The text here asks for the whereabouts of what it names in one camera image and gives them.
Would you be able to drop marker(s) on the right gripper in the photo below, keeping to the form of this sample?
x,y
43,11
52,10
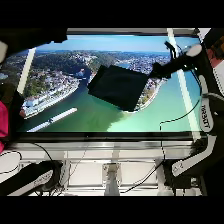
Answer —
x,y
156,71

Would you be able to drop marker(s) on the black garment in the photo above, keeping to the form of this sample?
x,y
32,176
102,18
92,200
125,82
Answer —
x,y
213,37
116,86

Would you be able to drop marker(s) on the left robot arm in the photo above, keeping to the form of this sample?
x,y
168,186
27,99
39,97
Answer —
x,y
30,175

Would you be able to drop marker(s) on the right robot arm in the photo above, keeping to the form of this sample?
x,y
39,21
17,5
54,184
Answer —
x,y
206,116

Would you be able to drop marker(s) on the white garment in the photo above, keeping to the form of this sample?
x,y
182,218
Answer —
x,y
220,78

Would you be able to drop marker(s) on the brown garment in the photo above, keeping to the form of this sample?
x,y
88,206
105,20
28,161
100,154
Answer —
x,y
218,55

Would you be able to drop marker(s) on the red garment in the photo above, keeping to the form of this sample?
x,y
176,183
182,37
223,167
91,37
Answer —
x,y
3,123

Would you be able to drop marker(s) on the silver frame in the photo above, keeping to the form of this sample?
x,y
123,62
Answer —
x,y
110,156

